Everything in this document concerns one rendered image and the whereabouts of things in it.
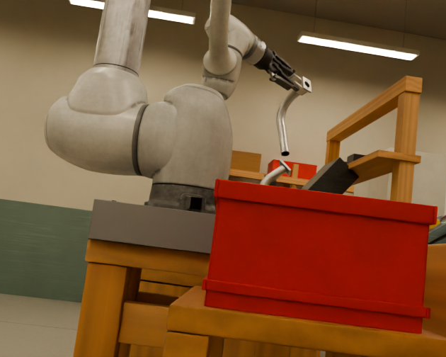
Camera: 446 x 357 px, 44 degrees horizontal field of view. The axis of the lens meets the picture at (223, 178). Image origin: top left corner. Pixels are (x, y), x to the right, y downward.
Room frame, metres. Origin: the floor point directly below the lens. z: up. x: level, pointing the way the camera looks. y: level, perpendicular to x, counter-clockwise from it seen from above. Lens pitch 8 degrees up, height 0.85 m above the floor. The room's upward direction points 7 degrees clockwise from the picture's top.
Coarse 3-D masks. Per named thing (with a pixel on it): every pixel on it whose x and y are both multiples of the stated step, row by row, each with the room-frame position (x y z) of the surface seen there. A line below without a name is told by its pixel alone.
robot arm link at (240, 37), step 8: (232, 16) 1.64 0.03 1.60; (208, 24) 1.63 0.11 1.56; (232, 24) 1.62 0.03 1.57; (240, 24) 1.64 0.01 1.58; (208, 32) 1.64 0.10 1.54; (232, 32) 1.62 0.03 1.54; (240, 32) 1.64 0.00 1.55; (248, 32) 1.67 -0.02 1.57; (232, 40) 1.63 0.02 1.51; (240, 40) 1.64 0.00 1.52; (248, 40) 1.67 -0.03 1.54; (240, 48) 1.64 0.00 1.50; (248, 48) 1.69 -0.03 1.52
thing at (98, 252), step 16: (96, 240) 0.96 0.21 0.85; (96, 256) 0.96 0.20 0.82; (112, 256) 0.96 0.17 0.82; (128, 256) 0.97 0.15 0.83; (144, 256) 0.97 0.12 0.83; (160, 256) 0.97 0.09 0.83; (176, 256) 0.97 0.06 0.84; (192, 256) 0.97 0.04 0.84; (208, 256) 0.97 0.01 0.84; (176, 272) 0.97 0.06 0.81; (192, 272) 0.97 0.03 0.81
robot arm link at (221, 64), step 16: (224, 0) 1.41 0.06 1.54; (224, 16) 1.44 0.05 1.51; (224, 32) 1.48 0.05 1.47; (224, 48) 1.51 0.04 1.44; (208, 64) 1.58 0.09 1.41; (224, 64) 1.56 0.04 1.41; (240, 64) 1.63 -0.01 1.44; (208, 80) 1.60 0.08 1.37; (224, 80) 1.59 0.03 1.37; (224, 96) 1.62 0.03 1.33
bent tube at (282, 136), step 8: (304, 80) 1.87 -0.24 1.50; (304, 88) 1.85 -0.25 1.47; (288, 96) 1.92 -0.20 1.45; (296, 96) 1.91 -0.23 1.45; (288, 104) 1.94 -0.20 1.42; (280, 112) 1.94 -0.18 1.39; (280, 120) 1.92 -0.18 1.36; (280, 128) 1.91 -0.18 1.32; (280, 136) 1.89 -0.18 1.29; (280, 144) 1.88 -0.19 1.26; (288, 152) 1.87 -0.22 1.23
